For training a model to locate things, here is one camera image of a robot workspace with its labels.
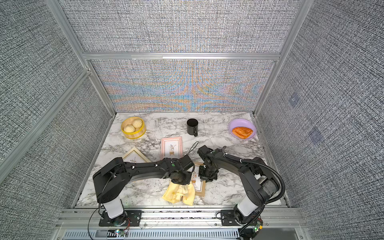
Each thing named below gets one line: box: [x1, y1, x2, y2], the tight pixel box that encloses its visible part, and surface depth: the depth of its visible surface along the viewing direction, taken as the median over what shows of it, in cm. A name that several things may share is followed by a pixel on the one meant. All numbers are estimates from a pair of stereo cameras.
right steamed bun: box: [132, 118, 143, 128], surface depth 108 cm
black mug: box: [186, 118, 199, 137], surface depth 105 cm
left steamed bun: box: [124, 124, 136, 133], surface depth 105 cm
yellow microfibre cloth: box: [161, 181, 196, 206], surface depth 79 cm
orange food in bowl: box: [232, 126, 254, 139], surface depth 105 cm
